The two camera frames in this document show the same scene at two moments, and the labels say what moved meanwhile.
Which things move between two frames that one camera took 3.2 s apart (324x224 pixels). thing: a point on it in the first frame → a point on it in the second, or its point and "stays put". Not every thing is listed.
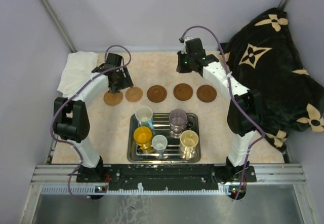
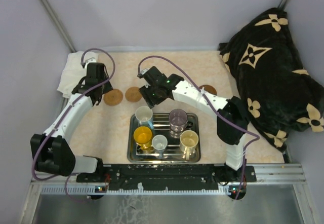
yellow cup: x=143 y=136 stays put
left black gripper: x=127 y=81 → x=110 y=87
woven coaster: x=114 y=99 stays put
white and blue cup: x=144 y=115 stays put
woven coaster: x=134 y=94 stays put
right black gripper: x=179 y=69 → x=145 y=91
